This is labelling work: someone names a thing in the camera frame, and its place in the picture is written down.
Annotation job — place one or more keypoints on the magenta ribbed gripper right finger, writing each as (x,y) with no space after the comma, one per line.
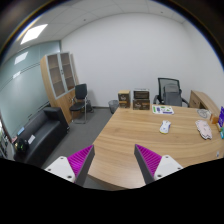
(154,166)

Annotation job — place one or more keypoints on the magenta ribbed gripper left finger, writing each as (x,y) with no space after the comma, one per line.
(75,167)

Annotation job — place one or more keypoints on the white computer mouse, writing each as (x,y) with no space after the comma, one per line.
(165,126)

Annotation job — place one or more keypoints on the white patterned mouse pad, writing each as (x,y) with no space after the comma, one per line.
(204,129)

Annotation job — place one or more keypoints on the black leather sofa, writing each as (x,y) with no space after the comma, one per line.
(42,133)

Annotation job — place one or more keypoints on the black visitor chair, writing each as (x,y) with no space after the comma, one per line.
(80,100)

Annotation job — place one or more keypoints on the brown cardboard box bottom right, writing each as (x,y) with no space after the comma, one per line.
(141,104)

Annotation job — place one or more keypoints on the grey mesh waste bin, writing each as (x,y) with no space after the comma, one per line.
(113,105)

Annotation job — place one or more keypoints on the cardboard box with white top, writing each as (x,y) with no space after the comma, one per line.
(141,94)

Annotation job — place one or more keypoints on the grey round object on desk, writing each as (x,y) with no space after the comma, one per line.
(204,113)

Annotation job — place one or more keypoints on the grey mesh office chair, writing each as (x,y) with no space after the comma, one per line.
(169,93)

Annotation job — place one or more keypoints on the low wooden side cabinet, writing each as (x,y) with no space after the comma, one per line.
(201,100)

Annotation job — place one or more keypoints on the blue box on desk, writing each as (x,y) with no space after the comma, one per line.
(221,117)

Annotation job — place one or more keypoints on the wooden glass-door cabinet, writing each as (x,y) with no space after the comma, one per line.
(59,81)

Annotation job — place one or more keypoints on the ceiling light panel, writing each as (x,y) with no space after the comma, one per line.
(33,33)

